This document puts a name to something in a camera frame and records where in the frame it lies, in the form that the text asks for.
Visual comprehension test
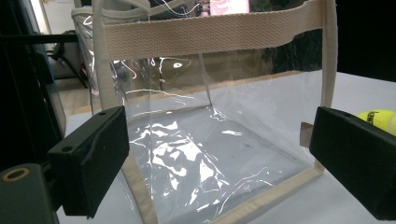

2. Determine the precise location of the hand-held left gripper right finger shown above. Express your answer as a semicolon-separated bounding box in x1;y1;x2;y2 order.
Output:
308;105;396;221

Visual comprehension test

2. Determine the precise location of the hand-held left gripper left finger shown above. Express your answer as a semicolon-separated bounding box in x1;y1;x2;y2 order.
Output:
47;105;131;218

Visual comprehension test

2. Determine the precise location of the yellow tennis ball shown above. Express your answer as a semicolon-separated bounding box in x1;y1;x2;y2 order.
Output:
356;108;396;137

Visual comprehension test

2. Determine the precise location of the pink lit monitor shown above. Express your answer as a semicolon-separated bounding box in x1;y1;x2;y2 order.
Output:
209;0;250;17

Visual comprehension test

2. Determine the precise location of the clear plastic bag beige trim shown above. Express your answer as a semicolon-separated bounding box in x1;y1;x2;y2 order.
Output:
71;0;339;224

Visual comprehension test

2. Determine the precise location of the black metal stand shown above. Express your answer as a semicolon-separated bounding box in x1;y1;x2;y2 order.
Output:
0;0;80;171

